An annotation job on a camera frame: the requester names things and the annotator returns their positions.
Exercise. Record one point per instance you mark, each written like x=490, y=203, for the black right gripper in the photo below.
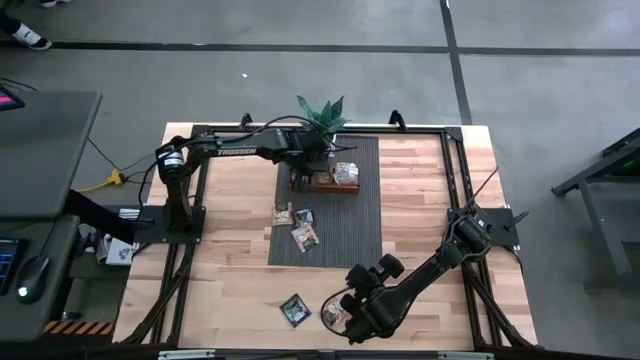
x=380, y=310

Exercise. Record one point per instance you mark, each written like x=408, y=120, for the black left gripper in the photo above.
x=307, y=150

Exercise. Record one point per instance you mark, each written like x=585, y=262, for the beige cinnamon apple tea sachet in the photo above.
x=305, y=238
x=323, y=178
x=282, y=216

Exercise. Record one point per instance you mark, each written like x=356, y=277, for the clear foil packet front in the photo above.
x=332, y=317

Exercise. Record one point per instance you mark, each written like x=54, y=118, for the blue blackcurrant tea sachet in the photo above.
x=295, y=310
x=303, y=218

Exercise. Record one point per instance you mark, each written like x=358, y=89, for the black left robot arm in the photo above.
x=235, y=150

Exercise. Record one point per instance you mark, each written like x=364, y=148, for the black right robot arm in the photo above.
x=430, y=267

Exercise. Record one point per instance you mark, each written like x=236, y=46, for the brown wooden compartment tray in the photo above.
x=335, y=189

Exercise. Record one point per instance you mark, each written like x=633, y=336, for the grey woven placemat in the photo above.
x=360, y=225

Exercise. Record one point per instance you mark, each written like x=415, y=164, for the snake plant in white pot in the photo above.
x=327, y=112

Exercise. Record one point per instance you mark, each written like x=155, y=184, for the white paper box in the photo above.
x=120, y=252

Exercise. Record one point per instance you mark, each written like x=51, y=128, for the grey metal stand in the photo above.
x=567, y=188

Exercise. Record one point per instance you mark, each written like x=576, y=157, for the grey desk top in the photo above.
x=50, y=150

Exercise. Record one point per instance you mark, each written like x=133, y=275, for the orange black hazard tape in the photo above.
x=75, y=328

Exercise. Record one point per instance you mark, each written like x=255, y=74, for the black computer mouse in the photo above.
x=32, y=277

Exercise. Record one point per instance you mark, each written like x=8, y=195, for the person's shoe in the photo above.
x=30, y=37
x=55, y=3

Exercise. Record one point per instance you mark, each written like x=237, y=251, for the laptop with pink screen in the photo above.
x=7, y=99

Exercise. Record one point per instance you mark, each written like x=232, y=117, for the dark lower desk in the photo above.
x=10, y=320

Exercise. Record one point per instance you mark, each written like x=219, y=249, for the black frame clamp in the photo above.
x=246, y=122
x=397, y=121

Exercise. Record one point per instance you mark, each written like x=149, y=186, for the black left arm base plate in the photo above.
x=195, y=235

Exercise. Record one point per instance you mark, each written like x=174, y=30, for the silver metal bracket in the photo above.
x=185, y=355
x=465, y=356

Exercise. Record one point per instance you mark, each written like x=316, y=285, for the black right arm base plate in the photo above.
x=505, y=235

